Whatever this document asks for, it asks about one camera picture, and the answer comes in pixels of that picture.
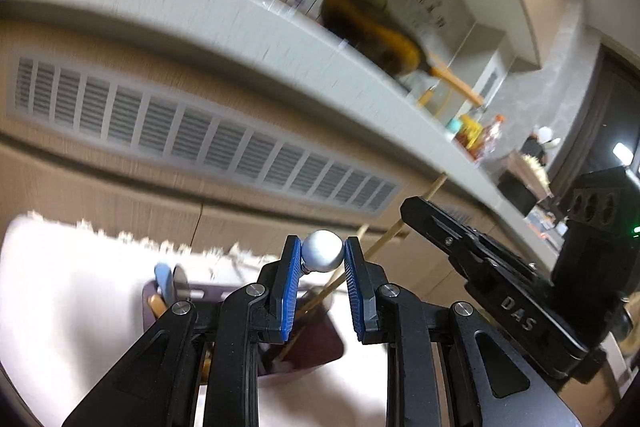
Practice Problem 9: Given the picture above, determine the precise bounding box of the wooden spoon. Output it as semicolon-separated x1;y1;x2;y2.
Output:
146;294;167;320

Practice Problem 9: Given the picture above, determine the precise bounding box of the blue plastic spoon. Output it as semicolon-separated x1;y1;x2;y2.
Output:
154;263;175;307

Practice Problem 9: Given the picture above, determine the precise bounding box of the wooden chopstick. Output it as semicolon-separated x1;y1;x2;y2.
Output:
278;222;370;358
294;171;450;320

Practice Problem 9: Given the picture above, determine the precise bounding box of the white black measuring spoon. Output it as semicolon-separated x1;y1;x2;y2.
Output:
302;230;344;273

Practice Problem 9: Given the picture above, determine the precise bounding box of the metal spoon black handle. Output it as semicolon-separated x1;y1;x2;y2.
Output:
171;265;191;303

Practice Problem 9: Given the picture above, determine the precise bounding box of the grey kitchen countertop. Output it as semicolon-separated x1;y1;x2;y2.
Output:
1;0;556;269

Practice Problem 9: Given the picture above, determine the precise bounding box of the black pot with basket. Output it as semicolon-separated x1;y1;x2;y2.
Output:
498;150;552;217

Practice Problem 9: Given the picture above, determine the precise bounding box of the purple utensil holder box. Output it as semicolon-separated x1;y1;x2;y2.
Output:
141;281;345;385

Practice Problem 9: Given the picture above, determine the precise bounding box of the black utensil cup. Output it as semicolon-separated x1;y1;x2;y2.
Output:
520;126;561;167

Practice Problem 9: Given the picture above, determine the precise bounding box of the condiment bottle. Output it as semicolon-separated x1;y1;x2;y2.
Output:
480;115;506;158

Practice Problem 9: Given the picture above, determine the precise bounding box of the yellow jar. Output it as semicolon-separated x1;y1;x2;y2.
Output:
454;115;484;150

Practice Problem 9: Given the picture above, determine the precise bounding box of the white table cloth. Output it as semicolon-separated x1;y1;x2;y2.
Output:
1;215;386;426

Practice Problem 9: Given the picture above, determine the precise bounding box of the black yellow wok pan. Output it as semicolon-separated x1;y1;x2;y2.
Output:
320;0;484;106

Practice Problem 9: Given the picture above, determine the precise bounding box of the long grey vent grille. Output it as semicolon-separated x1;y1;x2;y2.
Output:
8;51;400;215

